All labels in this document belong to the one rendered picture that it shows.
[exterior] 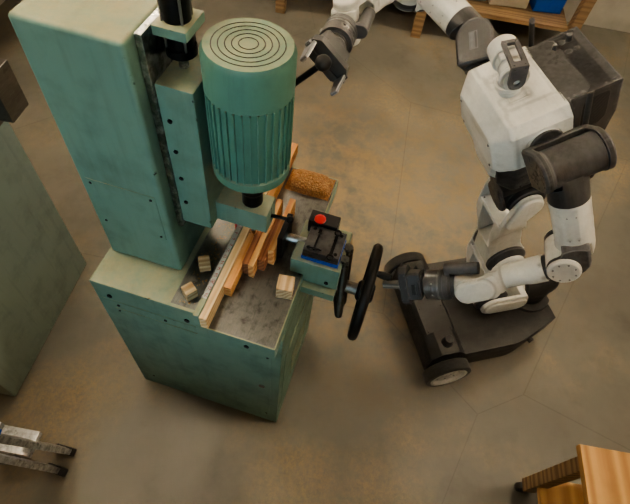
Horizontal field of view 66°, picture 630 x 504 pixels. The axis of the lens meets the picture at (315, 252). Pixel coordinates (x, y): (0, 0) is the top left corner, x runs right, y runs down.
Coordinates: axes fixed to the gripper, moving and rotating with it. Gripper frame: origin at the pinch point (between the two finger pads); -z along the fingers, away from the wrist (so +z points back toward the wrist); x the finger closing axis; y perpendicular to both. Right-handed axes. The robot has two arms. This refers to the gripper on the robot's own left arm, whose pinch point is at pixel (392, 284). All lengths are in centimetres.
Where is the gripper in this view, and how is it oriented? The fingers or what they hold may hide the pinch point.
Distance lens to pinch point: 152.5
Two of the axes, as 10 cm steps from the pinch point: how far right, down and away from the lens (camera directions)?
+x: -1.9, -9.4, -2.7
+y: -4.5, 3.3, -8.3
